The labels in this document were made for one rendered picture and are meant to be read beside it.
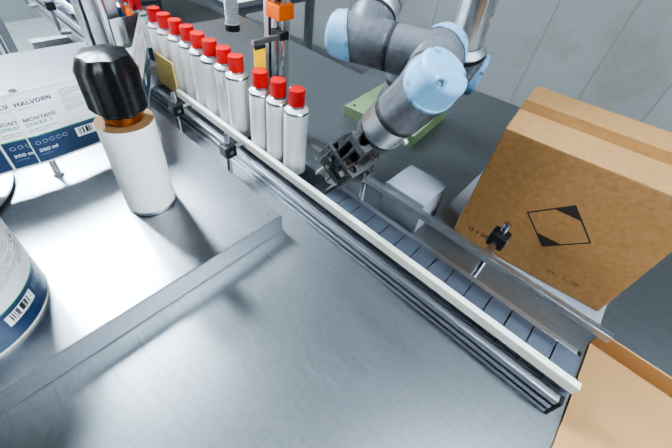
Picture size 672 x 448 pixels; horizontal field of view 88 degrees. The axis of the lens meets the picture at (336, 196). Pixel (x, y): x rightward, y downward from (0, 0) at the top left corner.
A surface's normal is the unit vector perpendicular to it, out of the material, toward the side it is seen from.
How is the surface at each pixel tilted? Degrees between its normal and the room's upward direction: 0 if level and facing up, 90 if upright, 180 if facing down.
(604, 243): 90
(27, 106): 90
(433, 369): 0
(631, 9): 90
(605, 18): 90
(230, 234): 0
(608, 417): 0
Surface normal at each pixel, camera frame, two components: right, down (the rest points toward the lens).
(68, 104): 0.77, 0.49
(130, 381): 0.11, -0.73
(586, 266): -0.58, 0.50
